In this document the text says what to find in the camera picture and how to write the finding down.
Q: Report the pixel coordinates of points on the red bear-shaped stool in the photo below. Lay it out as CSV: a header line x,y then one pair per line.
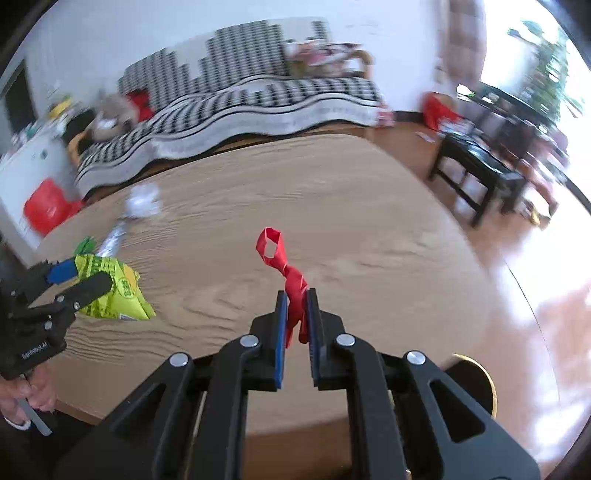
x,y
46,205

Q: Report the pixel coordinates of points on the green plant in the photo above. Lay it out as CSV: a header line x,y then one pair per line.
x,y
540,60

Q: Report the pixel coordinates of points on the white cabinet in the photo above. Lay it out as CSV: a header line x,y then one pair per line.
x,y
23,170

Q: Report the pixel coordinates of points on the black chair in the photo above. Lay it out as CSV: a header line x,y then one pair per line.
x,y
508,110

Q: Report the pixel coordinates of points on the green packet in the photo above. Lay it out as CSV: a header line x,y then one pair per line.
x,y
85,244

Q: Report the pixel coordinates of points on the black side cabinet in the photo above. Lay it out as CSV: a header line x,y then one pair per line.
x,y
78,122

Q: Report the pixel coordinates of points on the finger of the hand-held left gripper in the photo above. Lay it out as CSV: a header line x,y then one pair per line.
x,y
62,271
87,288

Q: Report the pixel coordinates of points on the black-white striped sofa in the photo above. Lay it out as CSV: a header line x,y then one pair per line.
x,y
231,106

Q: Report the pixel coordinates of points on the clear plastic bag pile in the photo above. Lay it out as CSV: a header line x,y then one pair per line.
x,y
143,201

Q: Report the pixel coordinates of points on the yellow box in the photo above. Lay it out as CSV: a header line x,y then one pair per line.
x,y
60,108

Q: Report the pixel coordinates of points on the yellow-green snack bag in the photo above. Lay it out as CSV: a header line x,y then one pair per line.
x,y
117,295

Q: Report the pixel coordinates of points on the brown plush toy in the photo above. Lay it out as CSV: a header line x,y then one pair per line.
x,y
111,117

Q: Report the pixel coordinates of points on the red cushion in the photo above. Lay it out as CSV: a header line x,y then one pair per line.
x,y
141,104

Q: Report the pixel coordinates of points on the person's left hand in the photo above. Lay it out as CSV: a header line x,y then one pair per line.
x,y
41,392

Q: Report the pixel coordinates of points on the round dark stool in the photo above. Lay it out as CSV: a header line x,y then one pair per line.
x,y
480,387

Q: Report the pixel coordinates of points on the red bag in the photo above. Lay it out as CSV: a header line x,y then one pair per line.
x,y
438,110

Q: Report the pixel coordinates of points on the printed pillow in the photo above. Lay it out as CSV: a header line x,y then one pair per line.
x,y
318,53

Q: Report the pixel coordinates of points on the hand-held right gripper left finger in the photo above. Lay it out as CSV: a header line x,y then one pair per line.
x,y
279,341

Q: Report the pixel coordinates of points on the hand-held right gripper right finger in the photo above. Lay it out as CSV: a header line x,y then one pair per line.
x,y
314,332

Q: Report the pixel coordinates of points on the red plastic strip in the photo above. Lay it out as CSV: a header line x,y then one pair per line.
x,y
293,286

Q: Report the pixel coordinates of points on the brown curtain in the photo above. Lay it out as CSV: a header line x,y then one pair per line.
x,y
466,32

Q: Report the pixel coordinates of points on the black bench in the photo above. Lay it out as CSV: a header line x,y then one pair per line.
x,y
475,170

